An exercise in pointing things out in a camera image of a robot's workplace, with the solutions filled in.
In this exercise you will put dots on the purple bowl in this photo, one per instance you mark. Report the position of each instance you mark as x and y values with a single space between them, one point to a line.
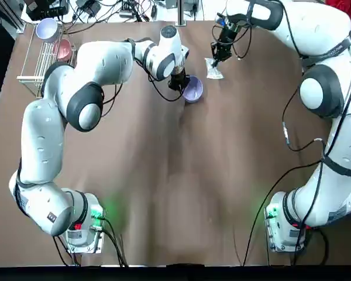
46 28
194 89

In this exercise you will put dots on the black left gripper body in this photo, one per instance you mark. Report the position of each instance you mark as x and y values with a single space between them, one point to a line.
177 82

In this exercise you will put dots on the black power adapter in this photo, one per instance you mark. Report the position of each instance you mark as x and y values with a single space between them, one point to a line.
89 7

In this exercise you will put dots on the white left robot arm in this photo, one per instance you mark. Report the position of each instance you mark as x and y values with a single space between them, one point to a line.
102 64

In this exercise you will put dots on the pink bowl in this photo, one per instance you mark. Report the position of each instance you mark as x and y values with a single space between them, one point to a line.
63 50

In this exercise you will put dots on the black power supply units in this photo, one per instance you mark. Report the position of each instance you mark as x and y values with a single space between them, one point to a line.
182 4

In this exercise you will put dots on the silver sponge cloth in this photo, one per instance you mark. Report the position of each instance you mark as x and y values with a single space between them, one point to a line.
214 73

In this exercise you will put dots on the black electronics box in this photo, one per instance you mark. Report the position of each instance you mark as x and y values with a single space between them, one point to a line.
46 8

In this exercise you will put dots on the aluminium profile post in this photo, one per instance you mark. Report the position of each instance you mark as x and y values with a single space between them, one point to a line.
181 13

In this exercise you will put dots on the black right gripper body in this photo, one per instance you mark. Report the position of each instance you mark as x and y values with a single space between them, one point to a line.
226 36

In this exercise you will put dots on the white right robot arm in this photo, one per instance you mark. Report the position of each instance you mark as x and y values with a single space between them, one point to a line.
319 32

